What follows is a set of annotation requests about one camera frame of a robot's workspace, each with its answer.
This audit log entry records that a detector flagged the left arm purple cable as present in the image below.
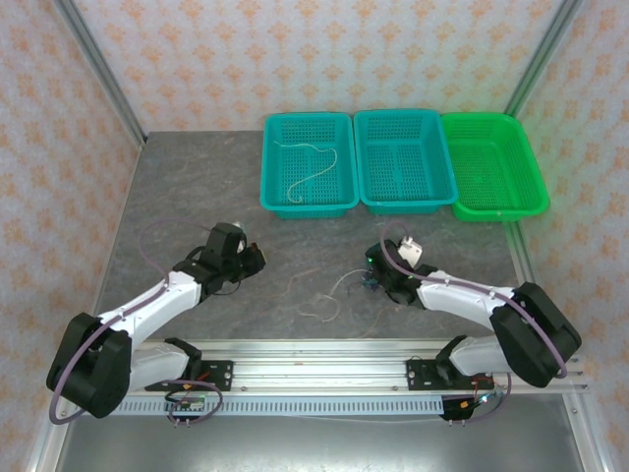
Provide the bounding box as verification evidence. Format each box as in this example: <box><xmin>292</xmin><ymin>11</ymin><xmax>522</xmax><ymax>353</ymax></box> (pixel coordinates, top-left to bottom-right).
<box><xmin>48</xmin><ymin>218</ymin><xmax>217</xmax><ymax>427</ymax></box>

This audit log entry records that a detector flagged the small green controller board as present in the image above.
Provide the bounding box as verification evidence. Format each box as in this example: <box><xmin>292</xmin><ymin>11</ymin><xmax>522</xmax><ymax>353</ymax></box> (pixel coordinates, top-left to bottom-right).
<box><xmin>459</xmin><ymin>390</ymin><xmax>498</xmax><ymax>412</ymax></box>
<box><xmin>164</xmin><ymin>390</ymin><xmax>207</xmax><ymax>412</ymax></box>

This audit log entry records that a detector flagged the thin white cable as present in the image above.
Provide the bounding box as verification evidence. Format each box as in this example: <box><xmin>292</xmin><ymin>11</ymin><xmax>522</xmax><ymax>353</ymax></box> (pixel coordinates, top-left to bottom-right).
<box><xmin>297</xmin><ymin>268</ymin><xmax>368</xmax><ymax>322</ymax></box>
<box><xmin>273</xmin><ymin>141</ymin><xmax>340</xmax><ymax>204</ymax></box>

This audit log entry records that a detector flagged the teal plastic mesh basket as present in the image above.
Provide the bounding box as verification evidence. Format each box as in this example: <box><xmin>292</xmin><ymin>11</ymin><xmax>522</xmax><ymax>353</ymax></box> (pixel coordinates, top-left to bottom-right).
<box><xmin>352</xmin><ymin>108</ymin><xmax>461</xmax><ymax>216</ymax></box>
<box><xmin>258</xmin><ymin>112</ymin><xmax>361</xmax><ymax>221</ymax></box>

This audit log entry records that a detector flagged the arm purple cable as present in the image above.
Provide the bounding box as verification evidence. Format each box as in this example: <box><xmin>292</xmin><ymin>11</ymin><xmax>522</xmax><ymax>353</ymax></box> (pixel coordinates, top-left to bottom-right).
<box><xmin>380</xmin><ymin>219</ymin><xmax>569</xmax><ymax>380</ymax></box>
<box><xmin>48</xmin><ymin>218</ymin><xmax>217</xmax><ymax>427</ymax></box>

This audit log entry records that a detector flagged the aluminium frame post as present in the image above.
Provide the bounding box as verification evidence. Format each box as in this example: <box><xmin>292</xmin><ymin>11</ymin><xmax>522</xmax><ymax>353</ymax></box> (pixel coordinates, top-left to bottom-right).
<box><xmin>51</xmin><ymin>0</ymin><xmax>148</xmax><ymax>145</ymax></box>
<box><xmin>504</xmin><ymin>0</ymin><xmax>586</xmax><ymax>118</ymax></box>

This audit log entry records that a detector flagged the grey slotted cable duct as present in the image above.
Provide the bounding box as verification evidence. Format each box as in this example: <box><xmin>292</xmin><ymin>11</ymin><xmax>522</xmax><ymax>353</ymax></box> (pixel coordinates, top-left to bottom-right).
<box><xmin>117</xmin><ymin>396</ymin><xmax>446</xmax><ymax>418</ymax></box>

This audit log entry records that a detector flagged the green plastic mesh basket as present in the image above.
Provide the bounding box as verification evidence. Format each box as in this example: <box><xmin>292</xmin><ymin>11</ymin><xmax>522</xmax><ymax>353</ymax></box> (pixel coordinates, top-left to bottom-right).
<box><xmin>439</xmin><ymin>111</ymin><xmax>550</xmax><ymax>223</ymax></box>

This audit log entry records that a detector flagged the aluminium table edge rail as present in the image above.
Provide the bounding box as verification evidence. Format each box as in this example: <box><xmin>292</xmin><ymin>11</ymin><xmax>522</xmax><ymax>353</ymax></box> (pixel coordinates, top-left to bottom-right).
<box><xmin>24</xmin><ymin>140</ymin><xmax>148</xmax><ymax>472</ymax></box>
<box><xmin>505</xmin><ymin>215</ymin><xmax>615</xmax><ymax>472</ymax></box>

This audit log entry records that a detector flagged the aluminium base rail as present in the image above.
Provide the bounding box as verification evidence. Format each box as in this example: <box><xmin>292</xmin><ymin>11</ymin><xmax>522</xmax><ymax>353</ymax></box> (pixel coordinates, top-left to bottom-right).
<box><xmin>130</xmin><ymin>337</ymin><xmax>591</xmax><ymax>394</ymax></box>

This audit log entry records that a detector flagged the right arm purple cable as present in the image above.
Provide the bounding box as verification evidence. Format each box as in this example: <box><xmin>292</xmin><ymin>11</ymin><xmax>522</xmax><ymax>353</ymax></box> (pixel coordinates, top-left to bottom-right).
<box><xmin>380</xmin><ymin>219</ymin><xmax>569</xmax><ymax>380</ymax></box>

